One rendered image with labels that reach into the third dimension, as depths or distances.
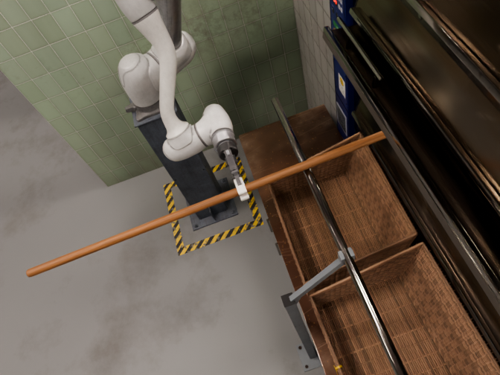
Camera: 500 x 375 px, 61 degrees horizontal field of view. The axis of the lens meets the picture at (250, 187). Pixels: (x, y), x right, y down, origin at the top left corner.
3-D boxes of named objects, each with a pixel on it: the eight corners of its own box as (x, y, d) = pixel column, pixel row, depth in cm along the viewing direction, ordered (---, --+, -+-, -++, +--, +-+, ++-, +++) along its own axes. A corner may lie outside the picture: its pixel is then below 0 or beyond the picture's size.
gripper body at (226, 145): (233, 136, 157) (239, 155, 152) (238, 150, 164) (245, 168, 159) (213, 143, 157) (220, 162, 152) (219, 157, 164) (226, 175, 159)
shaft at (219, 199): (30, 279, 150) (24, 276, 148) (30, 271, 152) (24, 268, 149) (486, 100, 148) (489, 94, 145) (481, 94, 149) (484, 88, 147)
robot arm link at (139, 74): (126, 98, 207) (103, 64, 189) (154, 76, 212) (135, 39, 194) (143, 113, 199) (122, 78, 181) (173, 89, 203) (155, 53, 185)
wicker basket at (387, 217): (361, 164, 216) (361, 129, 193) (414, 262, 184) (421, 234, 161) (270, 195, 217) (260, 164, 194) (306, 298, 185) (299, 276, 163)
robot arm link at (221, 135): (236, 139, 167) (240, 150, 164) (214, 147, 167) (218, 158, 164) (231, 124, 160) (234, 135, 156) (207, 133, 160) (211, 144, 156)
